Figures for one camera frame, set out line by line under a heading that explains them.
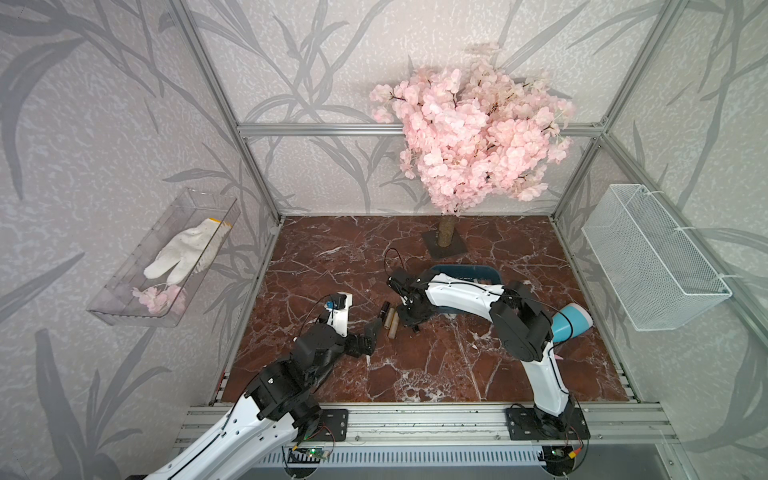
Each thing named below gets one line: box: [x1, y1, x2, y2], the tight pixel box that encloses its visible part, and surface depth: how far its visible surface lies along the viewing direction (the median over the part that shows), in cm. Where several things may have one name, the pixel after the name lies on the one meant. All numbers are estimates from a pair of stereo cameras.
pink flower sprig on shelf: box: [132, 285, 188, 315], surface depth 60 cm
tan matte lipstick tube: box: [388, 311, 400, 339], surface depth 91 cm
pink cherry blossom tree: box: [370, 45, 575, 260], surface depth 71 cm
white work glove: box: [143, 217, 232, 286], surface depth 68 cm
